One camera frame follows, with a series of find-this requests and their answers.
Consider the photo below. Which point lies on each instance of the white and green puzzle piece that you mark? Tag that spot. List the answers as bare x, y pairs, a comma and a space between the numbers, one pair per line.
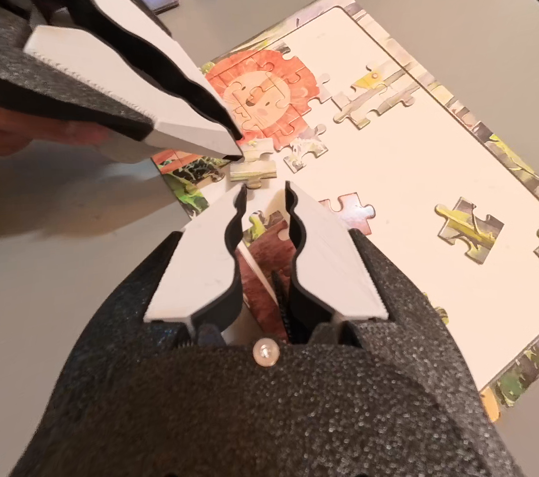
305, 148

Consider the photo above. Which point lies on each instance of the pale grey-green puzzle piece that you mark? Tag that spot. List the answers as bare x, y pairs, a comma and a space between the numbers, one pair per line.
257, 165

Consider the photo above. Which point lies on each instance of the green and grey puzzle piece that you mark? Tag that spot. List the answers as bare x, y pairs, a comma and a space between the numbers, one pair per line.
467, 228

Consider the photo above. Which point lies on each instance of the assembled grey branch pieces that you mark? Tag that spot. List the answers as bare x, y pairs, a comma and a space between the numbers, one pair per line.
370, 98

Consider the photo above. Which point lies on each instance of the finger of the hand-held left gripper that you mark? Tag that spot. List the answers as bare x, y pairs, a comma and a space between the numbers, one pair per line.
139, 16
160, 115

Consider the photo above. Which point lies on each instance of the reddish brown puzzle piece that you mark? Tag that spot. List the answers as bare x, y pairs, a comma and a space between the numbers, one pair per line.
349, 211

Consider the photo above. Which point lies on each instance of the assembled lion puzzle pieces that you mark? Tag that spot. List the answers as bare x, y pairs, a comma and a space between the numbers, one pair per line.
261, 93

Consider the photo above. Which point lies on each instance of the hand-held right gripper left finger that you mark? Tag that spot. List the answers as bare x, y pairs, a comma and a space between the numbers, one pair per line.
198, 275

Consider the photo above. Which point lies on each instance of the brown and green puzzle piece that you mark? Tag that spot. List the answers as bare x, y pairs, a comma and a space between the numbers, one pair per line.
438, 312

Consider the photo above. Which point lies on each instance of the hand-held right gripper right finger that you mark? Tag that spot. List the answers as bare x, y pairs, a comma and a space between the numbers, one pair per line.
337, 275

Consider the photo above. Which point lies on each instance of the lion puzzle tray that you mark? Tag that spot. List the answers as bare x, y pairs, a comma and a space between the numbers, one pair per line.
400, 157

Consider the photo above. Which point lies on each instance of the person's left hand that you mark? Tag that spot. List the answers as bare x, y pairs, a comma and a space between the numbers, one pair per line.
42, 136

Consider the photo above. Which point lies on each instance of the assembled brown trunk pieces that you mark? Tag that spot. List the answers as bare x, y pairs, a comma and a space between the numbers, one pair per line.
269, 275

